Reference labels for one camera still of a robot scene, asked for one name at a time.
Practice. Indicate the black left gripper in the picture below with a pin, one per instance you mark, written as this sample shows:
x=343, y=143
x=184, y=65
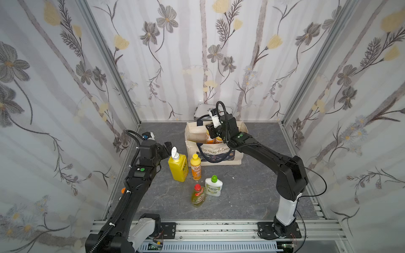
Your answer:
x=166, y=148

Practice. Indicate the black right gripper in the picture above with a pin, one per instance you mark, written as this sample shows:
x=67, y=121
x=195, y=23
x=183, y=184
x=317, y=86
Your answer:
x=212, y=131

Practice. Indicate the orange bottle yellow cap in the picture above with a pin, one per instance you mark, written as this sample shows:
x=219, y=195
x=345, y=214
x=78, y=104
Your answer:
x=195, y=163
x=209, y=139
x=218, y=140

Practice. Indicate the white bottle green cap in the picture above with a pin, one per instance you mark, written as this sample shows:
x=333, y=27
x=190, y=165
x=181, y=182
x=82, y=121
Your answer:
x=213, y=186

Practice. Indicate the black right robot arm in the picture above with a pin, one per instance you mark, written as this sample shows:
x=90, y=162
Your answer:
x=292, y=178

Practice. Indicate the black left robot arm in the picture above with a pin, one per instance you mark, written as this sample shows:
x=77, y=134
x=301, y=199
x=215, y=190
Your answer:
x=118, y=235

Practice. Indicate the large yellow soap bottle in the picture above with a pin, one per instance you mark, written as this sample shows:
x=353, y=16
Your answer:
x=178, y=165

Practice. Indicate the cream canvas shopping bag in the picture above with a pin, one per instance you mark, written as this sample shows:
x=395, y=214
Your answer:
x=195, y=139

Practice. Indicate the silver metal case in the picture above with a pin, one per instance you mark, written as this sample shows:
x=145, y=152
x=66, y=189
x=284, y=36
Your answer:
x=203, y=109

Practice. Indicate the green bottle red cap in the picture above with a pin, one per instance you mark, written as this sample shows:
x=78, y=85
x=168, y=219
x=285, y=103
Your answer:
x=198, y=196

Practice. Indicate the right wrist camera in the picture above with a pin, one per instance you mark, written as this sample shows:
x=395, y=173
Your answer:
x=215, y=117

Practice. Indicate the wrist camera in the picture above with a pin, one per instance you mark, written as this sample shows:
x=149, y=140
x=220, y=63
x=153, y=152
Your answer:
x=148, y=136
x=215, y=117

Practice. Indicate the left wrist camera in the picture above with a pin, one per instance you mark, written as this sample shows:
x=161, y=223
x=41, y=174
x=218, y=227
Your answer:
x=148, y=136

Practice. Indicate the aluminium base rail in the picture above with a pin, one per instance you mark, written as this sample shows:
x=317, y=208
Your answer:
x=246, y=236

